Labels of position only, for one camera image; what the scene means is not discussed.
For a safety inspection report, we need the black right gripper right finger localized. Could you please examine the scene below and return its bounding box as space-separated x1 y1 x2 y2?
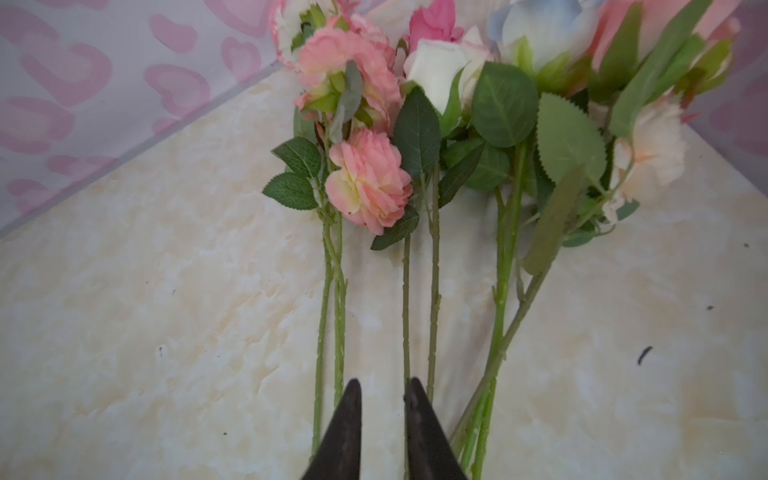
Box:
404 377 467 480

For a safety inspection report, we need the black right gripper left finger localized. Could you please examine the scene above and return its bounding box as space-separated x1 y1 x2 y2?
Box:
302 378 362 480

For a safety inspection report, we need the pink carnation spray stem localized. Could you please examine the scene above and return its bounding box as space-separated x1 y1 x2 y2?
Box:
263 1 412 452

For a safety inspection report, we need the bunch of artificial flowers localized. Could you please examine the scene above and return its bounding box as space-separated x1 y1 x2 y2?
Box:
262 0 745 480

